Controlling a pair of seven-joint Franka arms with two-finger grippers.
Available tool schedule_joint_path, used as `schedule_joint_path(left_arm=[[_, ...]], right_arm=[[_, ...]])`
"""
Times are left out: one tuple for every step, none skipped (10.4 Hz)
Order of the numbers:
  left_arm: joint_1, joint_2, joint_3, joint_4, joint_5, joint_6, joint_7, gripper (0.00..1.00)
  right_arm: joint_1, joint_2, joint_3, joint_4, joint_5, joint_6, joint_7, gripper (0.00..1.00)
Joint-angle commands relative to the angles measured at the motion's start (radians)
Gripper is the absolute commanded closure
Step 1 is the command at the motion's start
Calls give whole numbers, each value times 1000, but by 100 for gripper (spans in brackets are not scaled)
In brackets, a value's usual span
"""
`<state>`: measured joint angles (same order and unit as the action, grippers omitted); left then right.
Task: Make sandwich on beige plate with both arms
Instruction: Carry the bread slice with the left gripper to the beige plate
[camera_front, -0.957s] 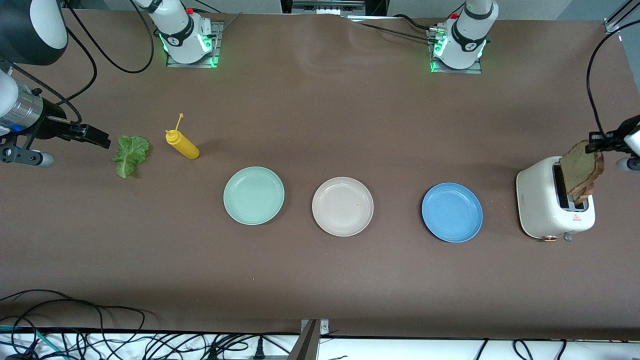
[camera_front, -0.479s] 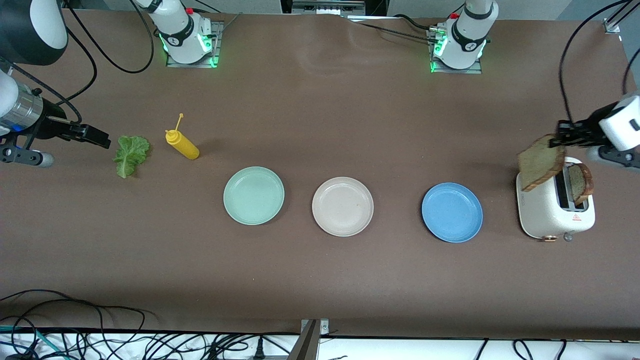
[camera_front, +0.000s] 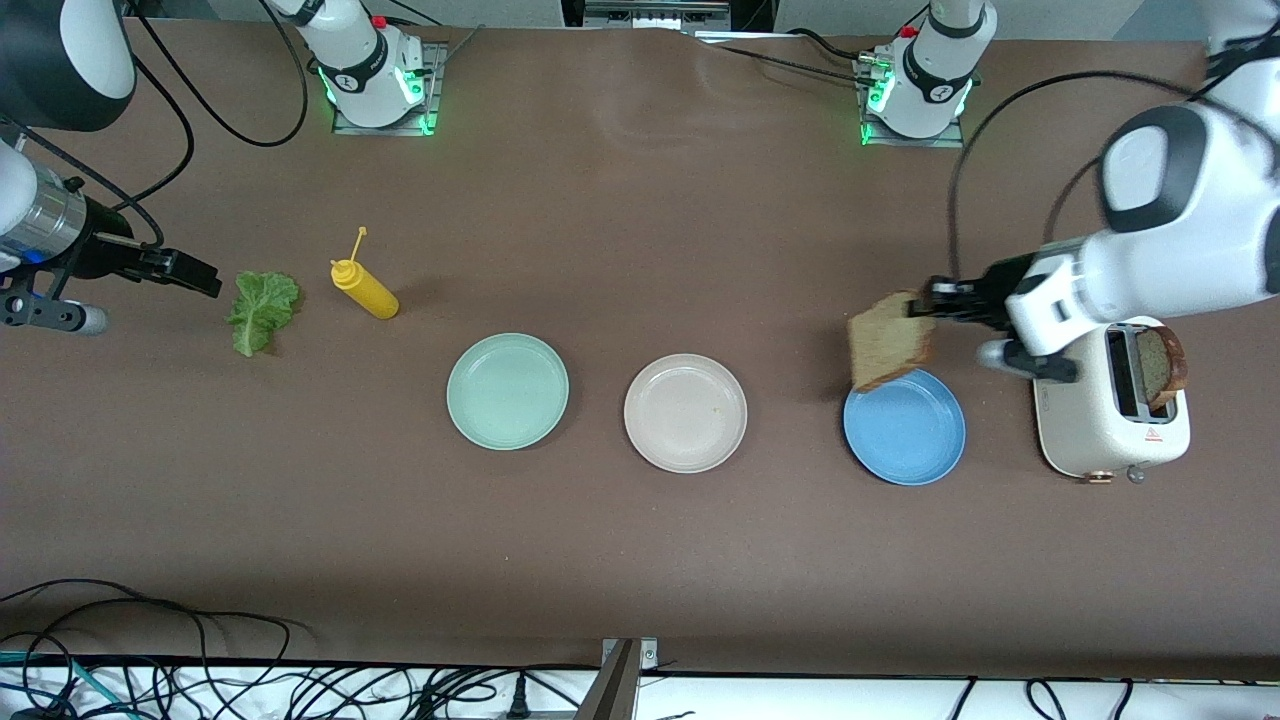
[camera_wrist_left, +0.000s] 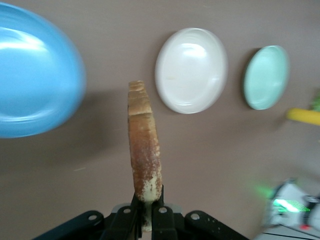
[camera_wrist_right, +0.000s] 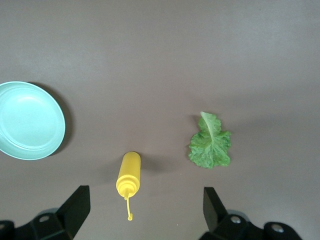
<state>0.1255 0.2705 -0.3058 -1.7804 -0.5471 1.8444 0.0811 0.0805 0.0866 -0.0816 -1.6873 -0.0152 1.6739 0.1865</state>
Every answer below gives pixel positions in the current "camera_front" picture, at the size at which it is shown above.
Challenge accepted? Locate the yellow squeeze bottle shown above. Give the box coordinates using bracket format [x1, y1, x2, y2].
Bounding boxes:
[330, 227, 401, 321]

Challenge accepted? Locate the black braided base cable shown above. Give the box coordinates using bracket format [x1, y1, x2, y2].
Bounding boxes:
[700, 28, 881, 86]

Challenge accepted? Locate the teal floor cable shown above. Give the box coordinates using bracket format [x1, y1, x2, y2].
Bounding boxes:
[0, 650, 136, 720]

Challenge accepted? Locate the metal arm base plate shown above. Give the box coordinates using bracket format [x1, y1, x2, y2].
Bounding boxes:
[858, 50, 966, 149]
[332, 40, 448, 138]

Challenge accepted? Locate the blue plate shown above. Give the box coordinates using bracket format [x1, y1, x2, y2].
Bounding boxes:
[842, 364, 968, 487]

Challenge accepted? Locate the beige plate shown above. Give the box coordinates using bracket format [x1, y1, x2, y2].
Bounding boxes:
[623, 353, 749, 474]

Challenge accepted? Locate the brown bread slice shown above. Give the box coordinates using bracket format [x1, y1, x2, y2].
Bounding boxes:
[847, 292, 938, 393]
[1135, 325, 1189, 411]

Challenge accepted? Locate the green lettuce leaf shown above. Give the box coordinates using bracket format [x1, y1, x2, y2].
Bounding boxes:
[226, 271, 302, 358]

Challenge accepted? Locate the mint green plate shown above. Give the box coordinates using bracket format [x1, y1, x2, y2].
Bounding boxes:
[446, 333, 571, 452]

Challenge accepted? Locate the grey metal rack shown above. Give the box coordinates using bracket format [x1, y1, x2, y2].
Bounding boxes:
[560, 0, 776, 36]

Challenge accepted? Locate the metal table edge bracket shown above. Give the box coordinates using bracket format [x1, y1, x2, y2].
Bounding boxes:
[575, 637, 661, 720]

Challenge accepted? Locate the black looped floor cable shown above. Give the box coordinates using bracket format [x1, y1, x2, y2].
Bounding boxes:
[0, 578, 311, 720]

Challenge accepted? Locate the white two-slot toaster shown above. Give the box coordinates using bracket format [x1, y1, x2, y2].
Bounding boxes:
[1033, 318, 1192, 486]

